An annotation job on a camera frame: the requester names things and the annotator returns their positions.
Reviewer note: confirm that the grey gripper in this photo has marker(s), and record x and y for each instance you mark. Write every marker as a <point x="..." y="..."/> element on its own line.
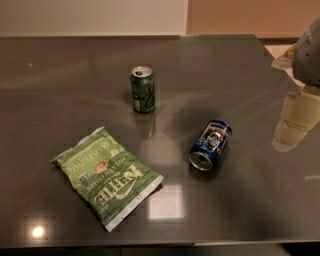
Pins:
<point x="308" y="58"/>

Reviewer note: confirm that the blue pepsi can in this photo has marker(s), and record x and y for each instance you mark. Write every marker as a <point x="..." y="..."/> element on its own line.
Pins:
<point x="210" y="145"/>

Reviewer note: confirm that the green soda can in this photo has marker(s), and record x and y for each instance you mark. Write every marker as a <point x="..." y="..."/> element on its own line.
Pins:
<point x="143" y="89"/>

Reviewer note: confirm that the green jalapeno chips bag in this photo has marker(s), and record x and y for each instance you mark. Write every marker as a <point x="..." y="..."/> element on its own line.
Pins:
<point x="107" y="176"/>

